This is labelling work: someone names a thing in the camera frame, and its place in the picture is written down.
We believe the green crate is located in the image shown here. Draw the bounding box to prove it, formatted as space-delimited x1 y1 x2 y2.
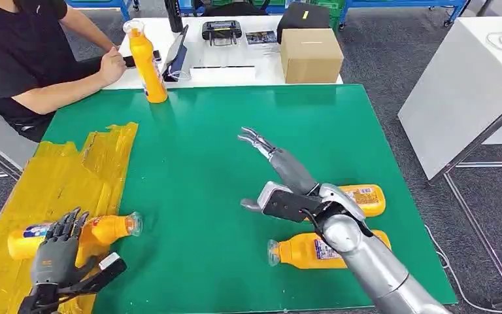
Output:
311 0 347 31

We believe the white desk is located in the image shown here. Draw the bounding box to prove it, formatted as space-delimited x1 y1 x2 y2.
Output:
103 16 344 90

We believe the yellow plastic sheet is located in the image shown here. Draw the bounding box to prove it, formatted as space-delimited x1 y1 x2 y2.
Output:
0 122 139 314

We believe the person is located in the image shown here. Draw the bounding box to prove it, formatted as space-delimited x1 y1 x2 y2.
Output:
0 0 105 143

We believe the blue metal cart frame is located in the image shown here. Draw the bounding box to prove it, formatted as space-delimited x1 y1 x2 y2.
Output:
339 0 469 27
67 0 139 22

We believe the black phone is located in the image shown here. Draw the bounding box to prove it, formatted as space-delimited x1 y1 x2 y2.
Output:
123 50 161 68

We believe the orange drink bottle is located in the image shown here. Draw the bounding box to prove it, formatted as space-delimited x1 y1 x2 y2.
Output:
122 19 169 104
7 211 144 261
337 184 387 218
267 230 392 270

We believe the metal table frame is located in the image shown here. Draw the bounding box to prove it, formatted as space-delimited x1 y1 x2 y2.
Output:
426 74 502 309

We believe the brown cardboard box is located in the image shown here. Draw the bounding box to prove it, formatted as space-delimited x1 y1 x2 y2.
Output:
280 27 345 84

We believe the black handheld controller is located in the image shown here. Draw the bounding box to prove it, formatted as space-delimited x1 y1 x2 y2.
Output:
201 20 243 47

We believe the white floor cable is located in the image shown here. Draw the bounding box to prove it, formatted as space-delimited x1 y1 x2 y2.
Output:
424 224 502 314

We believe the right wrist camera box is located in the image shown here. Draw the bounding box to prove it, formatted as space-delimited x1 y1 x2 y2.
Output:
257 181 326 223

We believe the white side table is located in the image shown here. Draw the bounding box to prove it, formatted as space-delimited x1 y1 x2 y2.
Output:
398 16 502 181

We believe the black bag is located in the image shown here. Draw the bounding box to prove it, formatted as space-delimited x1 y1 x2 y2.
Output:
201 0 269 17

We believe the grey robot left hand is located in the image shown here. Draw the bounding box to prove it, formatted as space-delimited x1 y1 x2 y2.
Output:
30 207 99 287

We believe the green table mat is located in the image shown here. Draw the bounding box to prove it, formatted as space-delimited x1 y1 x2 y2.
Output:
42 84 458 314

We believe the black carry case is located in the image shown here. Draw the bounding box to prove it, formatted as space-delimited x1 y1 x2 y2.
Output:
276 2 332 44

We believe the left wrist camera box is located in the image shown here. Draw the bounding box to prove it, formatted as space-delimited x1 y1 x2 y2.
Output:
67 253 127 296

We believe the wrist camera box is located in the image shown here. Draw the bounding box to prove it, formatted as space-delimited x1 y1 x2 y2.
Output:
67 253 127 296
257 181 326 223

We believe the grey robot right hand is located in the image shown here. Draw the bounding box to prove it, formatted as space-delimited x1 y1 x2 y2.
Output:
237 126 321 213

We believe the tablet in blue case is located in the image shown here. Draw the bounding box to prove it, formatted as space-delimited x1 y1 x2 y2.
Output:
162 24 190 83

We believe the printed booklet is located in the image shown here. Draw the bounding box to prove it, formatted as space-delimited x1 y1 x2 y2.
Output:
245 30 280 46

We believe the black flask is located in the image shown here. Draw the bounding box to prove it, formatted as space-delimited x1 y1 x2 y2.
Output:
164 0 184 33

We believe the person's right hand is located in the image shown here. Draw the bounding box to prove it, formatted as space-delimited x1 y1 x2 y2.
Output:
98 46 127 86

